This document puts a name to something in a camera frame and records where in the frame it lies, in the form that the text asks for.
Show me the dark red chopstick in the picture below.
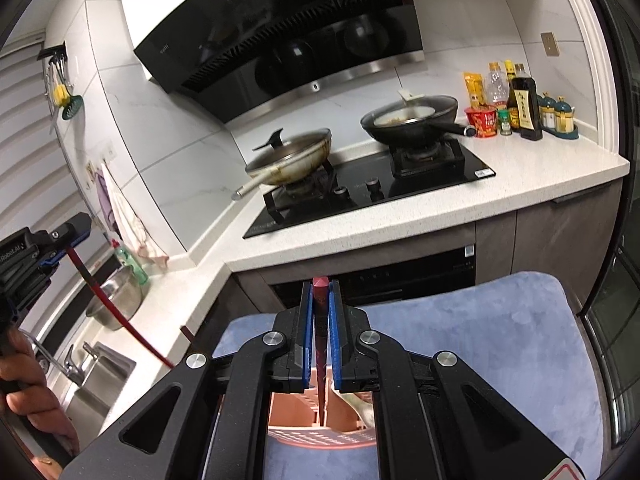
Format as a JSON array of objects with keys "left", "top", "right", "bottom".
[
  {"left": 180, "top": 325, "right": 195, "bottom": 344},
  {"left": 311, "top": 276, "right": 330, "bottom": 426}
]

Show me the white ceramic soup spoon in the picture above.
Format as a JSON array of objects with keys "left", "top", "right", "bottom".
[{"left": 334, "top": 390, "right": 375, "bottom": 429}]

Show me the chrome kitchen faucet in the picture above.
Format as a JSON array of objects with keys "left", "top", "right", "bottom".
[{"left": 22, "top": 328, "right": 87, "bottom": 387}]

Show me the person's left hand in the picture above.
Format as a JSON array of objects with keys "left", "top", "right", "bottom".
[{"left": 1, "top": 328, "right": 79, "bottom": 455}]

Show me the pink plastic utensil holder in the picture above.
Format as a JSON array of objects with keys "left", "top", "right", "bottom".
[{"left": 268, "top": 388, "right": 376, "bottom": 451}]

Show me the purple hanging cloth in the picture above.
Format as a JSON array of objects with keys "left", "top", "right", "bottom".
[{"left": 94, "top": 169, "right": 119, "bottom": 233}]

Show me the steel mixing bowl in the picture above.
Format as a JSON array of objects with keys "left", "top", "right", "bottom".
[{"left": 85, "top": 266, "right": 143, "bottom": 332}]

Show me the green dish soap bottle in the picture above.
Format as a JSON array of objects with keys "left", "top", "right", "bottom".
[{"left": 111, "top": 240, "right": 149, "bottom": 285}]

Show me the black gas stove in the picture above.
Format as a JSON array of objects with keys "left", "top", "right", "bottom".
[{"left": 244, "top": 136, "right": 496, "bottom": 238}]

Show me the beige wok with lid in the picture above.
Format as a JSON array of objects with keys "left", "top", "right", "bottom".
[{"left": 231, "top": 128, "right": 332, "bottom": 202}]

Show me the stainless steel sink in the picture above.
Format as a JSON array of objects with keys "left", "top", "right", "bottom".
[{"left": 62, "top": 342, "right": 136, "bottom": 450}]

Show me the green hanging skimmer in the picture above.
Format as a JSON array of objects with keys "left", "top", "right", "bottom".
[{"left": 49, "top": 54, "right": 84, "bottom": 122}]

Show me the blue grey table mat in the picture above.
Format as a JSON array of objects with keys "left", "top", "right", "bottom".
[{"left": 211, "top": 270, "right": 606, "bottom": 480}]

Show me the black wok with lid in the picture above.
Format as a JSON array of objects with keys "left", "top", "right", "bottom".
[{"left": 360, "top": 94, "right": 477, "bottom": 148}]

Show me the red instant noodle cup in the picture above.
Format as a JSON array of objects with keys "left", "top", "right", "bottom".
[{"left": 465, "top": 105, "right": 498, "bottom": 138}]

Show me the small green cap jar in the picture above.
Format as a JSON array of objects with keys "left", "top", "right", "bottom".
[{"left": 497, "top": 108, "right": 512, "bottom": 136}]

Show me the black range hood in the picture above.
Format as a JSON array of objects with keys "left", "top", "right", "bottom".
[{"left": 134, "top": 0, "right": 424, "bottom": 125}]

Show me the yellow seasoning packet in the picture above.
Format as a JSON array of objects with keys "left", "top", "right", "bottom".
[{"left": 463, "top": 72, "right": 485, "bottom": 108}]

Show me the dark soy sauce bottle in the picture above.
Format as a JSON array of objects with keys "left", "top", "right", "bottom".
[{"left": 512, "top": 63, "right": 542, "bottom": 141}]

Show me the clear plastic oil bottle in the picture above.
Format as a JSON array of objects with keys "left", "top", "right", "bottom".
[{"left": 484, "top": 62, "right": 510, "bottom": 110}]

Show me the seasoning jar rack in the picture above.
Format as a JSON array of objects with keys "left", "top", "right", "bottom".
[{"left": 538, "top": 92, "right": 579, "bottom": 140}]

